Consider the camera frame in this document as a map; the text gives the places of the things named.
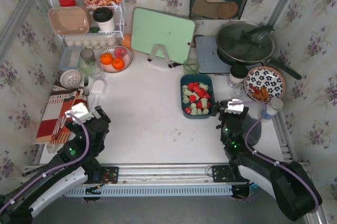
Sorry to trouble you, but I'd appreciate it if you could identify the teal plastic storage basket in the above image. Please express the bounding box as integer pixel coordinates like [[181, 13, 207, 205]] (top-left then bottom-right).
[[180, 74, 215, 119]]

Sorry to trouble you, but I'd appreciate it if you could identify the red coffee capsule bottom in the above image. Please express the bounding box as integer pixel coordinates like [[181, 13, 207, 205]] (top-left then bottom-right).
[[184, 107, 192, 114]]

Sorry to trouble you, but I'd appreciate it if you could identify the green coffee capsule lone bottom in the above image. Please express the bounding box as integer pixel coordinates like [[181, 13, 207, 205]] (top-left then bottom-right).
[[182, 85, 188, 92]]

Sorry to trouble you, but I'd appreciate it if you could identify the blue cloth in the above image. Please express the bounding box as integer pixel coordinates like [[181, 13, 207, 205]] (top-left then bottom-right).
[[242, 114, 262, 146]]

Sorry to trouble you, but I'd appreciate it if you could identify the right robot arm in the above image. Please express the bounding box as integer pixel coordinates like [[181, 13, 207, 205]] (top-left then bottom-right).
[[211, 99, 322, 221]]

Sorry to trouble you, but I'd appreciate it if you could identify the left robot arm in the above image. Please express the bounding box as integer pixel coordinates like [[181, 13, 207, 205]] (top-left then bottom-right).
[[1, 106, 111, 223]]

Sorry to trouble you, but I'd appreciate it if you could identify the small clear wine glass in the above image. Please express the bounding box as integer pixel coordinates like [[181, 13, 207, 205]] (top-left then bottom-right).
[[233, 82, 246, 97]]

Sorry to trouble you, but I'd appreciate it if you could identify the fried food on plate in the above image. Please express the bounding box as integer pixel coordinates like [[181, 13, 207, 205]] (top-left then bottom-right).
[[249, 85, 270, 101]]

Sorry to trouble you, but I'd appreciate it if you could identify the black lidded white jar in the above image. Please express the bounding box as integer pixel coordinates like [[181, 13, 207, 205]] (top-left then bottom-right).
[[227, 64, 249, 88]]

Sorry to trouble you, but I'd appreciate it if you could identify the metal fork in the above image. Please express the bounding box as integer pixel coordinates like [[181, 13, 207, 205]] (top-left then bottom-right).
[[84, 75, 90, 109]]

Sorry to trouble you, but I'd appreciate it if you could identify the striped orange kitchen towel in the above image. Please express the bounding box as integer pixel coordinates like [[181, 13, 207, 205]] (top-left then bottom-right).
[[35, 81, 84, 144]]

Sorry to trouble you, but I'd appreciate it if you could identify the blue floral plate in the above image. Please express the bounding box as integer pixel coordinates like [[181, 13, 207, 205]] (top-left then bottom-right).
[[244, 66, 286, 104]]

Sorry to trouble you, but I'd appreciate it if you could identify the white blue bottle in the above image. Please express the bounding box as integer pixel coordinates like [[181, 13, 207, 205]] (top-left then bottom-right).
[[260, 97, 284, 123]]

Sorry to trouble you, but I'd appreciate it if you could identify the white strainer bowl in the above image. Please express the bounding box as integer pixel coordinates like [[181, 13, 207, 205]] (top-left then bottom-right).
[[60, 69, 82, 89]]

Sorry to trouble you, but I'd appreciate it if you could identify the clear drinking glass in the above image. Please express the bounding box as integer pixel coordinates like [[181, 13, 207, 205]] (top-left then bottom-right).
[[87, 62, 104, 79]]

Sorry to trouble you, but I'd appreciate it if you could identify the grey induction cooker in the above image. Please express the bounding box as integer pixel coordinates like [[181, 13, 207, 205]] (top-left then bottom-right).
[[194, 35, 231, 75]]

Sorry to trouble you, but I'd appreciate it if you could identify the green glass cup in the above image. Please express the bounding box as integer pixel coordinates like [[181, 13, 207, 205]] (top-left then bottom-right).
[[183, 58, 199, 75]]

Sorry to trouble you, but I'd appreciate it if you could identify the orange mandarin right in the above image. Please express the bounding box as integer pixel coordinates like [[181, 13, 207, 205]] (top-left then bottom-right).
[[112, 58, 125, 71]]

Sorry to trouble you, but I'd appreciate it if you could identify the orange mandarin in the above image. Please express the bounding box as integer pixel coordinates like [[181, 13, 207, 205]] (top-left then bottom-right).
[[112, 58, 125, 71], [100, 53, 113, 65]]

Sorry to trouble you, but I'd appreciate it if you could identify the orange mandarin left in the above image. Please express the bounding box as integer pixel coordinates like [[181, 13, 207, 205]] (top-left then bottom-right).
[[100, 53, 113, 65]]

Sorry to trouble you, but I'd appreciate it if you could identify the green tinted glass jar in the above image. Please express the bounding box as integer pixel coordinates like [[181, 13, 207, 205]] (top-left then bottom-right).
[[78, 48, 96, 74]]

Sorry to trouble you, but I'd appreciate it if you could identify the patterned fruit bowl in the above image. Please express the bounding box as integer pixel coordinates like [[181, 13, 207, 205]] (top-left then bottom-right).
[[96, 45, 133, 73]]

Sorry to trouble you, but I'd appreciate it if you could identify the black wok with glass lid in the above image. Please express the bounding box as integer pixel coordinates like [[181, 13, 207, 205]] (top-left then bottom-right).
[[215, 21, 302, 80]]

